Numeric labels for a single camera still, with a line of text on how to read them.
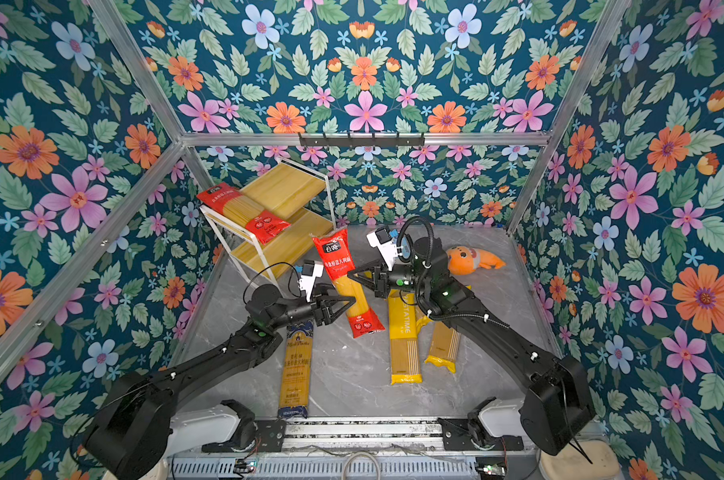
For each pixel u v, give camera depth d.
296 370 0.82
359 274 0.66
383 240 0.60
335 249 0.64
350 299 0.68
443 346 0.87
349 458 0.69
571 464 0.67
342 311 0.68
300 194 0.84
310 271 0.65
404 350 0.86
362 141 0.93
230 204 0.77
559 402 0.40
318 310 0.65
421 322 0.93
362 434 0.75
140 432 0.41
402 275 0.62
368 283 0.65
